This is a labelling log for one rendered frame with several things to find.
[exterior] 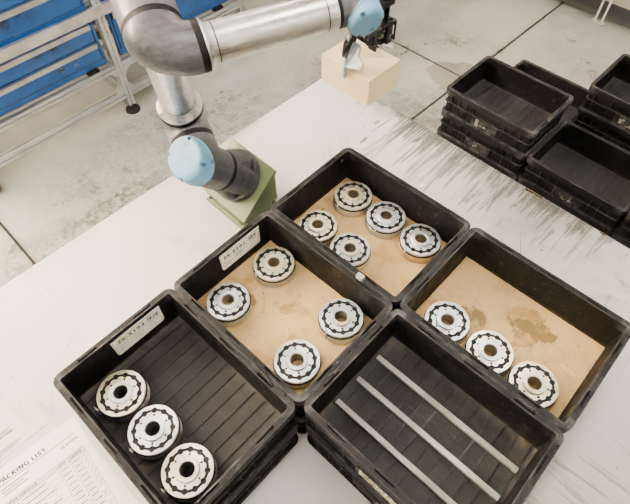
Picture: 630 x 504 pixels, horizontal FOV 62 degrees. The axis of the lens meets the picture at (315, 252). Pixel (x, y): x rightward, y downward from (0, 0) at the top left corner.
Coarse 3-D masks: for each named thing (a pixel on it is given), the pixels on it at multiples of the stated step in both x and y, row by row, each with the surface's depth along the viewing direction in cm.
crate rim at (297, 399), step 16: (256, 224) 126; (304, 240) 122; (208, 256) 120; (320, 256) 120; (192, 272) 118; (176, 288) 115; (368, 288) 115; (192, 304) 113; (384, 304) 113; (208, 320) 111; (320, 384) 102; (304, 400) 101
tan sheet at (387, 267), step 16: (320, 208) 141; (352, 224) 138; (368, 240) 135; (384, 240) 135; (384, 256) 132; (400, 256) 132; (368, 272) 129; (384, 272) 129; (400, 272) 129; (416, 272) 129; (384, 288) 126; (400, 288) 126
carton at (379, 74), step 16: (336, 48) 134; (336, 64) 131; (368, 64) 130; (384, 64) 130; (336, 80) 134; (352, 80) 130; (368, 80) 126; (384, 80) 131; (352, 96) 134; (368, 96) 130
